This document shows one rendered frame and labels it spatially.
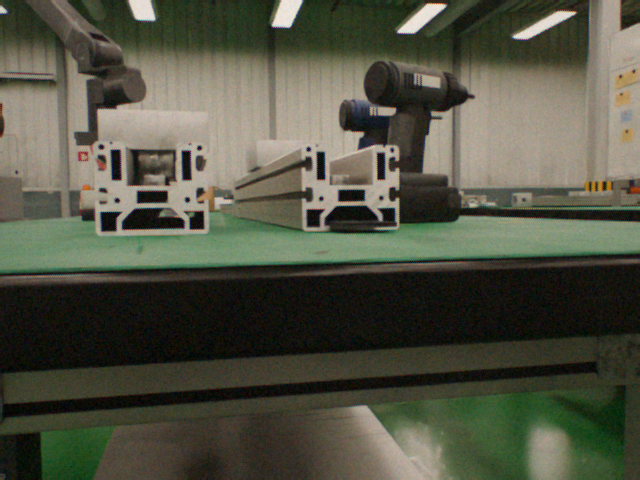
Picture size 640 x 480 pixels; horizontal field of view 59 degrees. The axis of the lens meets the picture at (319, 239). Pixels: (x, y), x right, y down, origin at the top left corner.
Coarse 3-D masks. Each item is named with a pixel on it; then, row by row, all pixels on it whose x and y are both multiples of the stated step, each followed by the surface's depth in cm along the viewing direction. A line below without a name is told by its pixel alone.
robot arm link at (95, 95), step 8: (88, 80) 112; (96, 80) 111; (104, 80) 111; (88, 88) 112; (96, 88) 111; (88, 96) 112; (96, 96) 111; (104, 96) 112; (88, 104) 113; (104, 104) 113; (112, 104) 113
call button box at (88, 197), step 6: (84, 192) 111; (90, 192) 111; (96, 192) 111; (84, 198) 111; (90, 198) 111; (96, 198) 111; (102, 198) 112; (84, 204) 111; (90, 204) 111; (84, 210) 111; (90, 210) 111; (84, 216) 111; (90, 216) 111
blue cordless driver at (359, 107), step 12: (348, 108) 102; (360, 108) 102; (372, 108) 102; (384, 108) 103; (348, 120) 102; (360, 120) 102; (372, 120) 102; (384, 120) 103; (372, 132) 104; (384, 132) 104; (360, 144) 104; (372, 144) 104; (384, 144) 104
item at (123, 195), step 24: (96, 144) 51; (120, 144) 51; (192, 144) 53; (96, 168) 51; (120, 168) 59; (192, 168) 53; (120, 192) 52; (144, 192) 61; (168, 192) 53; (192, 192) 53; (96, 216) 51; (120, 216) 52; (144, 216) 80; (168, 216) 121; (192, 216) 124
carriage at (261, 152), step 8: (256, 144) 86; (264, 144) 86; (272, 144) 87; (280, 144) 87; (288, 144) 87; (296, 144) 87; (248, 152) 97; (256, 152) 87; (264, 152) 86; (272, 152) 87; (280, 152) 87; (288, 152) 87; (248, 160) 97; (256, 160) 87; (264, 160) 86; (272, 160) 87; (248, 168) 98; (256, 168) 91
